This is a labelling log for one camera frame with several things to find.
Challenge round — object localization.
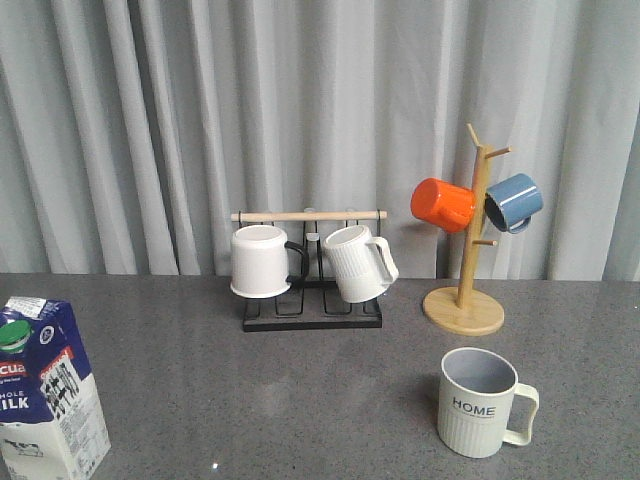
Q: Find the grey curtain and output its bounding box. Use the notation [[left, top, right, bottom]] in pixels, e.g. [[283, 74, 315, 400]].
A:
[[1, 1, 639, 280]]

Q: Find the wooden mug tree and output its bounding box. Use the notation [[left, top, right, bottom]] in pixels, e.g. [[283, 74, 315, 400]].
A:
[[422, 123, 511, 336]]

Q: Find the orange mug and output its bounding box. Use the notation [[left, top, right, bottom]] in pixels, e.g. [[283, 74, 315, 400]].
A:
[[410, 178, 475, 233]]

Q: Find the black metal mug rack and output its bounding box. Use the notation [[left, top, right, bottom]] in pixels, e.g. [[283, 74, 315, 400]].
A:
[[231, 208, 387, 332]]

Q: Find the blue white milk carton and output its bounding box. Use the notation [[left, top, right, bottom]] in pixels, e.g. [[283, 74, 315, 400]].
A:
[[1, 296, 111, 479]]

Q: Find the white mug black handle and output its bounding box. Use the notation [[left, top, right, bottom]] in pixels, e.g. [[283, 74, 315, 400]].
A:
[[230, 225, 309, 299]]

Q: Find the cream HOME mug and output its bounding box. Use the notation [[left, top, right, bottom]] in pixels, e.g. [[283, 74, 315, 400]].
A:
[[437, 347, 539, 458]]

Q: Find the blue mug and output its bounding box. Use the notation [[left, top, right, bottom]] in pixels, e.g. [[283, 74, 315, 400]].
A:
[[484, 173, 544, 234]]

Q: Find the white ribbed mug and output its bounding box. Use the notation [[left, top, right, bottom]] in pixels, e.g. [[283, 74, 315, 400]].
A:
[[323, 225, 399, 303]]

